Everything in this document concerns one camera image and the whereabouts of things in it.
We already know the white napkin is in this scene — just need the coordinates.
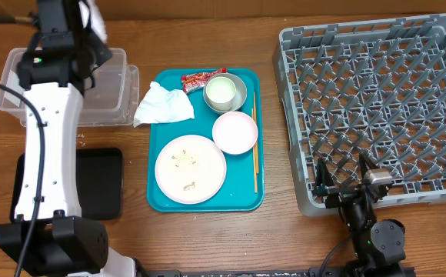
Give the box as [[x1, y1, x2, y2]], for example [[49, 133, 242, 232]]
[[133, 82, 195, 128]]

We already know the red snack wrapper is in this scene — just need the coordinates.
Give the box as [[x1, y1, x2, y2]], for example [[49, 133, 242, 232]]
[[181, 68, 228, 94]]

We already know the grey dishwasher rack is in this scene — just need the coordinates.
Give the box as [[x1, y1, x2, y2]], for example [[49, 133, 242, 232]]
[[273, 14, 446, 216]]

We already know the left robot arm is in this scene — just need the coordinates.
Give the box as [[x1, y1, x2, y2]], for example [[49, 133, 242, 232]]
[[0, 0, 144, 276]]

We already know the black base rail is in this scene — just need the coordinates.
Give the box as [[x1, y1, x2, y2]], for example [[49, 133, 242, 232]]
[[132, 265, 416, 277]]

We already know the white cup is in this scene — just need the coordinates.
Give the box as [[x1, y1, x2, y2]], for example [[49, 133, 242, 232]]
[[205, 76, 236, 112]]

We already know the black tray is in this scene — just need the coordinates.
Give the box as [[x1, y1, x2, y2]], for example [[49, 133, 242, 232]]
[[8, 148, 124, 222]]

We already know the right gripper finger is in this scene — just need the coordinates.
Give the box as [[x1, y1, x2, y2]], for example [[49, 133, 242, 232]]
[[358, 152, 379, 179], [312, 158, 335, 192]]

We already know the large white plate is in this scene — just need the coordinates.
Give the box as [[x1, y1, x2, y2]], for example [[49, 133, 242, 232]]
[[155, 135, 227, 205]]

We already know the clear plastic bin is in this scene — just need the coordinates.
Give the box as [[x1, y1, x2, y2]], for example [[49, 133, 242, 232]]
[[0, 48, 131, 126]]

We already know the teal serving tray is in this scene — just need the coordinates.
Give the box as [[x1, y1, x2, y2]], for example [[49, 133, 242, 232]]
[[146, 68, 265, 212]]

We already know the grey bowl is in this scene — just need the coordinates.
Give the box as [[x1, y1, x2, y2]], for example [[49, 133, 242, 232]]
[[203, 73, 248, 114]]

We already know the wooden chopstick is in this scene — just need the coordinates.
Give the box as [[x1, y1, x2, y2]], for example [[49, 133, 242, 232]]
[[252, 92, 261, 175], [251, 108, 258, 194]]

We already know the small pink bowl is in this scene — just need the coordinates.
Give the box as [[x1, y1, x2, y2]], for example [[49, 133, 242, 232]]
[[212, 112, 256, 155]]

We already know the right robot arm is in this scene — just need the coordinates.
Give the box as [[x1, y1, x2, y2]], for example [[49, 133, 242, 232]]
[[312, 153, 415, 276]]

